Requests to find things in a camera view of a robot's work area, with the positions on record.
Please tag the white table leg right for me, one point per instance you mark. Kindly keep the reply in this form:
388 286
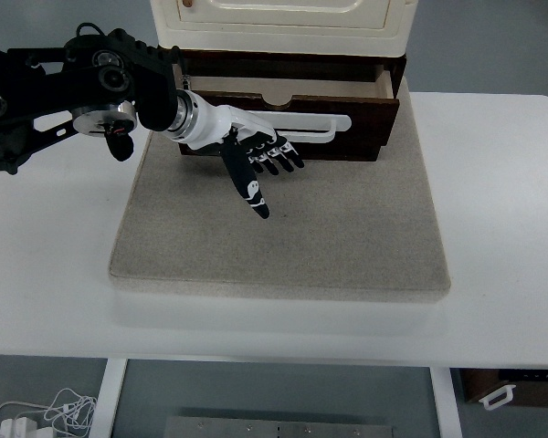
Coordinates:
445 403

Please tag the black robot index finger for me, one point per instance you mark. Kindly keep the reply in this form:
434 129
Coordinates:
254 155

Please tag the dark wood drawer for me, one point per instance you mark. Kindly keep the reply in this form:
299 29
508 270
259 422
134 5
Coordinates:
371 105

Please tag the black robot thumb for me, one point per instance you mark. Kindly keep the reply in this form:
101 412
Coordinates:
243 176

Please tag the white table leg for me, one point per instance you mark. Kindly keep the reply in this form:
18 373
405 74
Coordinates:
108 399
445 403

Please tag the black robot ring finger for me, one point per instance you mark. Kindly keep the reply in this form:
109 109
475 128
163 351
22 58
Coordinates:
277 153

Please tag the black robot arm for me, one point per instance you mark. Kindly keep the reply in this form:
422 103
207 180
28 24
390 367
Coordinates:
107 84

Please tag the beige fabric pad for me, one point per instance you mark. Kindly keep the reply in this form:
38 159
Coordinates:
346 231

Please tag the brown box with white handle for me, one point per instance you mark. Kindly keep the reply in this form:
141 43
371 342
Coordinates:
493 388

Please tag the white drawer handle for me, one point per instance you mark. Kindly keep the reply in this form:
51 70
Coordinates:
304 127

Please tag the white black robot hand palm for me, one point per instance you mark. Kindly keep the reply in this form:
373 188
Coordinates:
199 124

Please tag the cream white cabinet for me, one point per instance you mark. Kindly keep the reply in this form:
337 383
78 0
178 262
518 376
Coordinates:
349 28

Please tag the white power adapter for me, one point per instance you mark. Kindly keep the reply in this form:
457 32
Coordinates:
18 428

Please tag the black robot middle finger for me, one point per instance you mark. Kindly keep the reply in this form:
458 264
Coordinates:
268 164

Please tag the dark wood drawer housing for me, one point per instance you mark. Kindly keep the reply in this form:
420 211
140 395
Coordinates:
220 63

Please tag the white table leg left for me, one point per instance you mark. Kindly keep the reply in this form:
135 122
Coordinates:
108 399

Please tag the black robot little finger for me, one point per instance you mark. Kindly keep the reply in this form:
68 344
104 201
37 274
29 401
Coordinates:
291 158

